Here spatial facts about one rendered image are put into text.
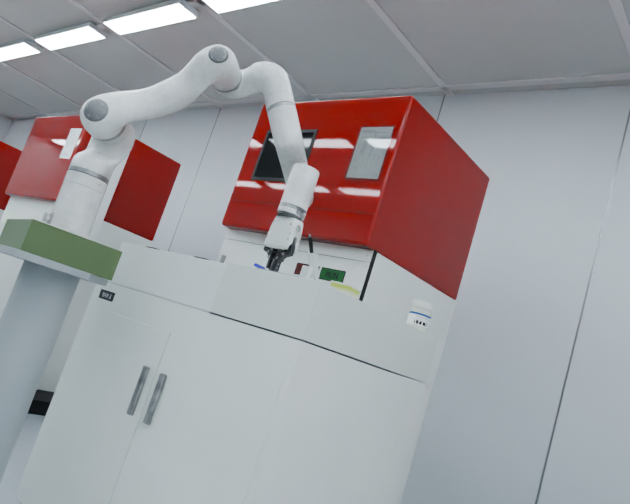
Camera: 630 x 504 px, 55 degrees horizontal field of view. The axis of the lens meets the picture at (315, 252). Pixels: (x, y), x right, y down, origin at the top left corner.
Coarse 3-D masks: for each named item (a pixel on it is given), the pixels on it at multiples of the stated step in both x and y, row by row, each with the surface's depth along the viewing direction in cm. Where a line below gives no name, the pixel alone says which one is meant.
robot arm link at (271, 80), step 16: (256, 64) 186; (272, 64) 185; (240, 80) 191; (256, 80) 184; (272, 80) 182; (288, 80) 185; (224, 96) 194; (240, 96) 192; (272, 96) 182; (288, 96) 182
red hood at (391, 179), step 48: (336, 144) 239; (384, 144) 224; (432, 144) 238; (240, 192) 266; (336, 192) 231; (384, 192) 218; (432, 192) 242; (480, 192) 272; (336, 240) 223; (384, 240) 221; (432, 240) 247
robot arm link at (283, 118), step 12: (276, 108) 181; (288, 108) 181; (276, 120) 180; (288, 120) 180; (276, 132) 180; (288, 132) 179; (300, 132) 182; (276, 144) 181; (288, 144) 179; (300, 144) 181; (288, 156) 183; (300, 156) 185; (288, 168) 187
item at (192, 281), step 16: (128, 256) 198; (144, 256) 193; (160, 256) 188; (176, 256) 182; (128, 272) 195; (144, 272) 190; (160, 272) 185; (176, 272) 180; (192, 272) 175; (208, 272) 171; (144, 288) 187; (160, 288) 182; (176, 288) 177; (192, 288) 173; (208, 288) 169; (192, 304) 171; (208, 304) 166
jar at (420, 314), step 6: (414, 300) 190; (420, 300) 188; (414, 306) 189; (420, 306) 188; (426, 306) 188; (432, 306) 189; (414, 312) 188; (420, 312) 187; (426, 312) 187; (408, 318) 189; (414, 318) 187; (420, 318) 187; (426, 318) 187; (414, 324) 187; (420, 324) 187; (426, 324) 187; (426, 330) 188
